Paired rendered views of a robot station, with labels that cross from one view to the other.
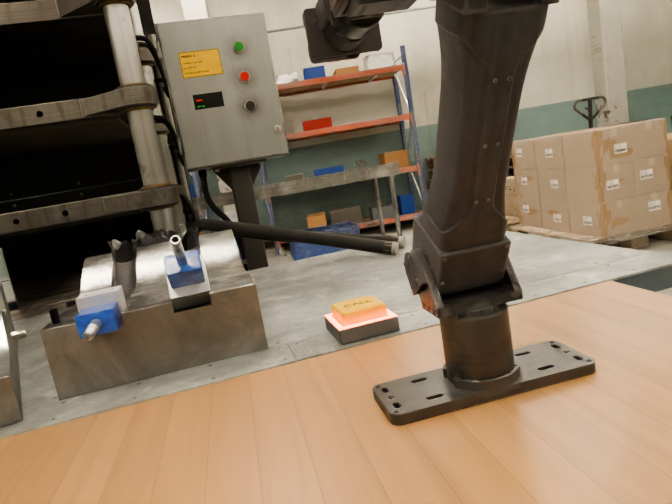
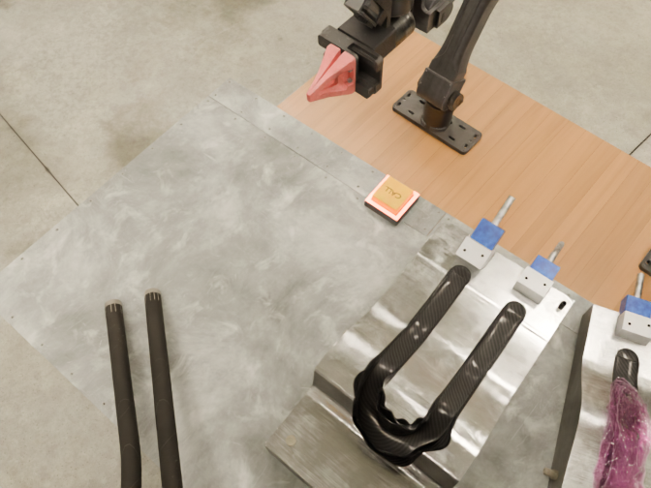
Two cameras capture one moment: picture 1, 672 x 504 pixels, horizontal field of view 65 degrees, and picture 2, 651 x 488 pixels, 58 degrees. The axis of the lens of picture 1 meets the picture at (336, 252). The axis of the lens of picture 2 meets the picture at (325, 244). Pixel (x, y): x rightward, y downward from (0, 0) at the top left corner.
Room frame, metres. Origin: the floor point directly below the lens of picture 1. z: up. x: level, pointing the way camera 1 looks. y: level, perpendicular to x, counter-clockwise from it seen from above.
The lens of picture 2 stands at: (1.18, 0.43, 1.81)
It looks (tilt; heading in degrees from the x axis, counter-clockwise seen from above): 61 degrees down; 234
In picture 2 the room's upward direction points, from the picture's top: 2 degrees counter-clockwise
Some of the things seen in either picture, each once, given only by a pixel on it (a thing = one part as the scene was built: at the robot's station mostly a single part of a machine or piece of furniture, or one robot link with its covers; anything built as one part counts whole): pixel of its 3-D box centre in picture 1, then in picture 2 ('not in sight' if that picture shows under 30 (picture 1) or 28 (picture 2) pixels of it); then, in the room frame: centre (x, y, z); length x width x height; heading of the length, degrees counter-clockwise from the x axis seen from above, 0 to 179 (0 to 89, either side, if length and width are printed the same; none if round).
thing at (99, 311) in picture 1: (97, 321); (544, 268); (0.61, 0.29, 0.89); 0.13 x 0.05 x 0.05; 14
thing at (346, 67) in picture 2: not in sight; (324, 74); (0.81, -0.06, 1.20); 0.09 x 0.07 x 0.07; 10
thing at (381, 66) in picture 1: (336, 152); not in sight; (7.05, -0.23, 1.14); 2.06 x 0.65 x 2.27; 95
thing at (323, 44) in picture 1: (346, 25); (362, 49); (0.74, -0.07, 1.20); 0.10 x 0.07 x 0.07; 100
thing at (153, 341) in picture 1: (166, 286); (424, 371); (0.89, 0.29, 0.87); 0.50 x 0.26 x 0.14; 13
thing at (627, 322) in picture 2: not in sight; (635, 306); (0.52, 0.43, 0.86); 0.13 x 0.05 x 0.05; 30
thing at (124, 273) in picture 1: (153, 261); (440, 357); (0.87, 0.30, 0.92); 0.35 x 0.16 x 0.09; 13
